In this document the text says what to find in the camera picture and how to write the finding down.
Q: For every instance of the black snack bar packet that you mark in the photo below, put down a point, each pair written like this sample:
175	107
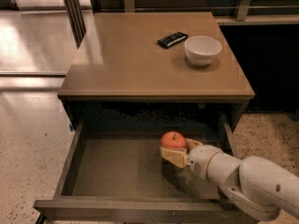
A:
171	40

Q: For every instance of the open top drawer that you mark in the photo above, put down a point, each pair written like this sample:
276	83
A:
117	175

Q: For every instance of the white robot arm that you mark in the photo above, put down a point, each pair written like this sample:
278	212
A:
257	186

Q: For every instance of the brown drawer cabinet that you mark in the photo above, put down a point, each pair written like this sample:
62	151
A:
120	60

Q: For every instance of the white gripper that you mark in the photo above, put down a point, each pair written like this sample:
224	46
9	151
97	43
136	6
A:
199	158

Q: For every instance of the dark vertical pillar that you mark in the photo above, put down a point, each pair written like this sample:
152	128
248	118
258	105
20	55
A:
75	17

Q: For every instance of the red apple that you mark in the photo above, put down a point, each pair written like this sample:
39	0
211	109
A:
173	140

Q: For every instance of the metal railing with posts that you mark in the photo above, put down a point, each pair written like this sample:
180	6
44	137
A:
193	0

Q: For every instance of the white ceramic bowl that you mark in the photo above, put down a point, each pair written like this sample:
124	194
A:
202	50

